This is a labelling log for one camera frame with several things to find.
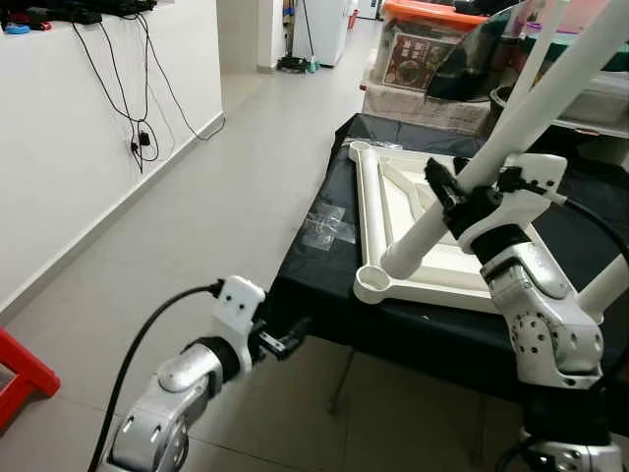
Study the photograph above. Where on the green pot lid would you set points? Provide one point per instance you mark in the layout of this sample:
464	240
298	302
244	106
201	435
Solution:
614	59

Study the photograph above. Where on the black floor device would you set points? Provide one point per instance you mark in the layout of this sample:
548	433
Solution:
298	66

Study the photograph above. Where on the black tablecloth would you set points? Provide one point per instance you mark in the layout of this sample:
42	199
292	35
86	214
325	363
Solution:
314	285

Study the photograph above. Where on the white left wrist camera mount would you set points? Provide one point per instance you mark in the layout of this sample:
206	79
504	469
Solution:
239	310

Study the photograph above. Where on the patterned cloth covered bench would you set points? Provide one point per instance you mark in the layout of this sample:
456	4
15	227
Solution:
413	110

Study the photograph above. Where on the orange lid storage box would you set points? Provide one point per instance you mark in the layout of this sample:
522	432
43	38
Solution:
418	54

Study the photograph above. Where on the small black power adapter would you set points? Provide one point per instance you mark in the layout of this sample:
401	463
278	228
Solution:
144	140

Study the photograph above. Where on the cream plastic ribbed table top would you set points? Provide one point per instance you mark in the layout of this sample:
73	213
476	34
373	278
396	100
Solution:
423	283

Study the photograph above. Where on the clear plastic container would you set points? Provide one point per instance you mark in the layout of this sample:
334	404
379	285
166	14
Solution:
604	103

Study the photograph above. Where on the large clear tape patch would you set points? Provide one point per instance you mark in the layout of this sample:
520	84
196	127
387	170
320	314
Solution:
329	228

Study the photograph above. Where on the red plastic stool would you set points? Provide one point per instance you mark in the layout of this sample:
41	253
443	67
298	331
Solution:
25	369

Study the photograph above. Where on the shiny black curved pan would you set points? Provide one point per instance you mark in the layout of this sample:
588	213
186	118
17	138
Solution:
472	64

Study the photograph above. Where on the white appliance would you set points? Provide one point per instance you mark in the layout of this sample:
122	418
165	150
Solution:
319	29

